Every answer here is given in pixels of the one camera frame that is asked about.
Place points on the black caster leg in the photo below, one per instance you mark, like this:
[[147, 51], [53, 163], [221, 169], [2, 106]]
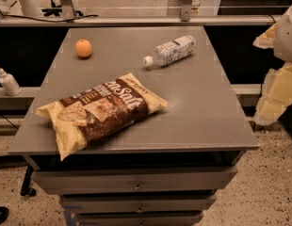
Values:
[[26, 189]]

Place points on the white pump dispenser bottle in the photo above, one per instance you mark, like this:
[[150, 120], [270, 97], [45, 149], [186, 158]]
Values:
[[9, 84]]

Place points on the yellow brown chip bag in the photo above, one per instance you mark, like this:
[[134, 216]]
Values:
[[98, 112]]

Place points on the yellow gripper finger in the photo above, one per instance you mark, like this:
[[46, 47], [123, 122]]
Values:
[[266, 39], [276, 95]]

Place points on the grey drawer cabinet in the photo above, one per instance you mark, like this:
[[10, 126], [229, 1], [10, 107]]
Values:
[[162, 127]]

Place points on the clear plastic water bottle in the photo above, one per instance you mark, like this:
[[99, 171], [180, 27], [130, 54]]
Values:
[[171, 51]]

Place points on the grey metal frame post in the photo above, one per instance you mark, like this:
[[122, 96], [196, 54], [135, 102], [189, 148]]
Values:
[[68, 11], [185, 13]]

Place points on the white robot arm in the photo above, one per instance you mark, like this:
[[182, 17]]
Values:
[[282, 47]]

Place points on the grey metal frame post left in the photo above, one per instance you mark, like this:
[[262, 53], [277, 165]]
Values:
[[68, 11]]

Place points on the orange fruit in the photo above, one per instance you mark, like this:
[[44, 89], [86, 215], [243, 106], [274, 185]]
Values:
[[83, 48]]

